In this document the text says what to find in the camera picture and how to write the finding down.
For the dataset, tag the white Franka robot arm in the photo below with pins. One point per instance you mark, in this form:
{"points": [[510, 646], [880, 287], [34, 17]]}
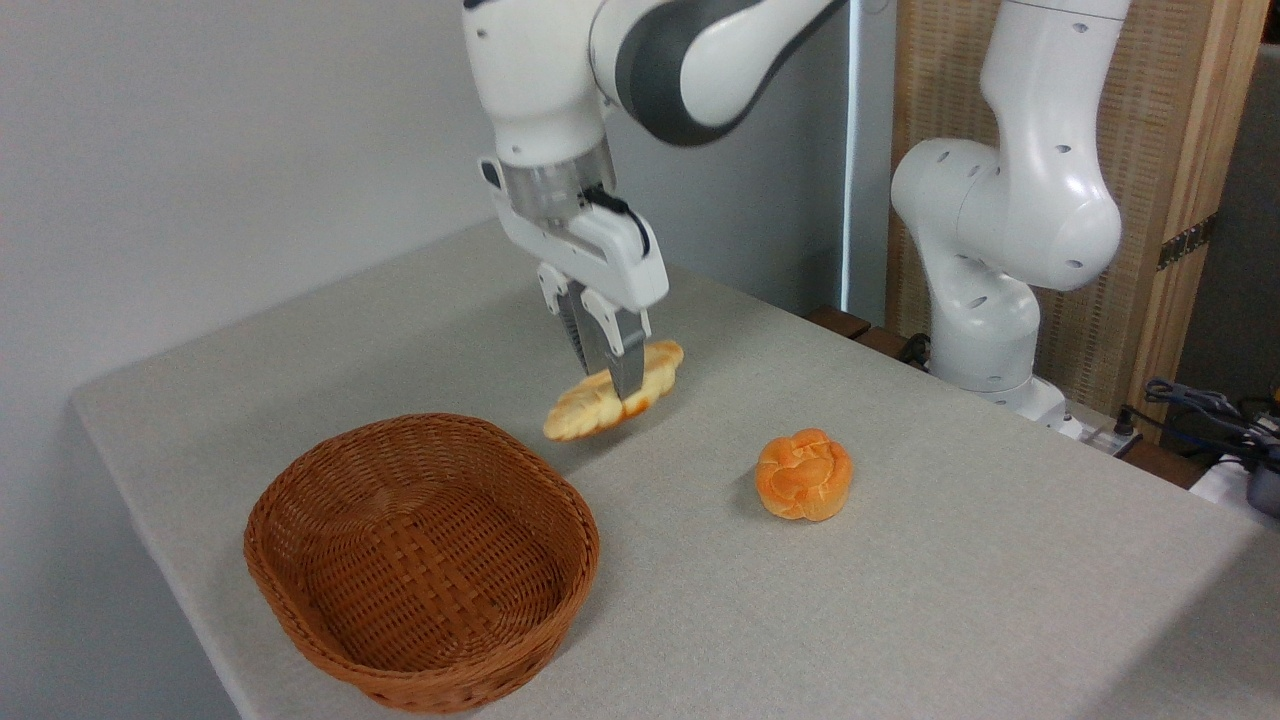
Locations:
{"points": [[1020, 220]]}

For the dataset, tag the long pale braided bread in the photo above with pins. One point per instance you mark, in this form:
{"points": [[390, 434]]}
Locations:
{"points": [[585, 405]]}

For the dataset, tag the wooden rattan folding screen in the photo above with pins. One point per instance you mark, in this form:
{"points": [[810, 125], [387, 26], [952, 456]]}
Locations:
{"points": [[1170, 120]]}

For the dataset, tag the brown woven wicker basket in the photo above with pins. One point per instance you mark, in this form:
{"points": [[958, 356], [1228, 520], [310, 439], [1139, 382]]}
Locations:
{"points": [[420, 560]]}

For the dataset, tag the white vertical wall trim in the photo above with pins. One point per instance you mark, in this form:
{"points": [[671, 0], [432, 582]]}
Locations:
{"points": [[852, 170]]}

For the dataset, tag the dark blue plastic device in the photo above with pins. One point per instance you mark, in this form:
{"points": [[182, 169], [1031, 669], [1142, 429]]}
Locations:
{"points": [[1266, 492]]}

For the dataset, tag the round orange bread bun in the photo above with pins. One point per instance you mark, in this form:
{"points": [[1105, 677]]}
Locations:
{"points": [[803, 476]]}

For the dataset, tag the brown wooden slat bench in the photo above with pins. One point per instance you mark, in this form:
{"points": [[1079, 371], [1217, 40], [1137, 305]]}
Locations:
{"points": [[850, 325]]}

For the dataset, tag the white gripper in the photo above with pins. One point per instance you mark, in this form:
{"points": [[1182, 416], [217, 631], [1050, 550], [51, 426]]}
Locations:
{"points": [[600, 250]]}

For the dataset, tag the black screen hinge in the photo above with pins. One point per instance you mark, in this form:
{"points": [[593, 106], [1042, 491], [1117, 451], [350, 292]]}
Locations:
{"points": [[1188, 242]]}

